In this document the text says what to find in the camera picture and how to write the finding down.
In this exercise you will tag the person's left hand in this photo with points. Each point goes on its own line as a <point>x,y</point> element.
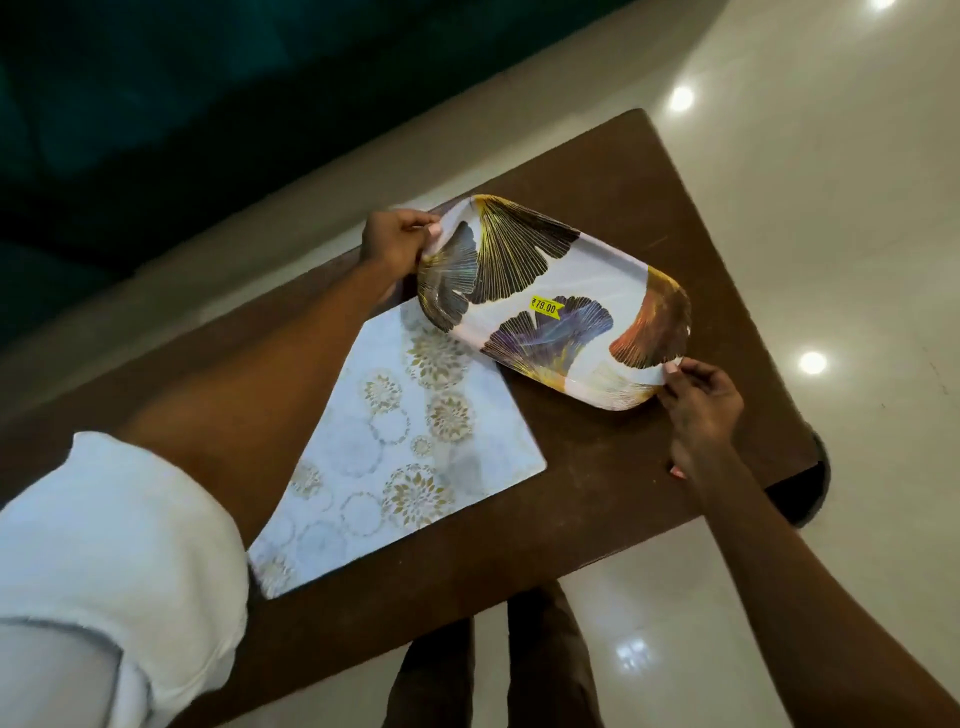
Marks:
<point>390,244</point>

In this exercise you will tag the person's right hand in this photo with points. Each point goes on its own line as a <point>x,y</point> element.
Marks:
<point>705,416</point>

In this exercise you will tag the person's right thumb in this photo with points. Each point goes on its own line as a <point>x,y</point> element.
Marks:
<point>677,382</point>

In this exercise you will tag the person's left fingers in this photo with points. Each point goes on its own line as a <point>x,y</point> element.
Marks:
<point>416,219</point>

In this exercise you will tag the white tray with leaf print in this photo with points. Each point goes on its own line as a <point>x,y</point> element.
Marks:
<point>570,277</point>

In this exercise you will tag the person's right forearm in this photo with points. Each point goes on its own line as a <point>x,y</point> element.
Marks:
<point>795,600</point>

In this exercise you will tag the person's left forearm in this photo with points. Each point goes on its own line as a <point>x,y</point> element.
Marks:
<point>255,405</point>

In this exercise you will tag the yellow sticker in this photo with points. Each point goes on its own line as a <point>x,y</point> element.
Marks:
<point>546,307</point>

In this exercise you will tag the black round object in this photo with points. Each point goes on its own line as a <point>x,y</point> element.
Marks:
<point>806,484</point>

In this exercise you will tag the white placemat with gold flowers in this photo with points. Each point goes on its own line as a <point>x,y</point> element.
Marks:
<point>405,457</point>

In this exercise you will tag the dark teal sofa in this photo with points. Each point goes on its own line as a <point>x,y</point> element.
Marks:
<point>187,112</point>

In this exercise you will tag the person's right leg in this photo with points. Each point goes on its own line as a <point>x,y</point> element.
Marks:
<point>551,660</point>

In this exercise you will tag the person's leg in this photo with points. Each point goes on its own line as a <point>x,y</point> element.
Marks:
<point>551,660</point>
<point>431,682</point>

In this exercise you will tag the person's left leg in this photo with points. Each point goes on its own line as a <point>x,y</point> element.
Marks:
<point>431,682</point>

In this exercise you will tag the white rolled shirt sleeve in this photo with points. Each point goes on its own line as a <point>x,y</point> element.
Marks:
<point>112,570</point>

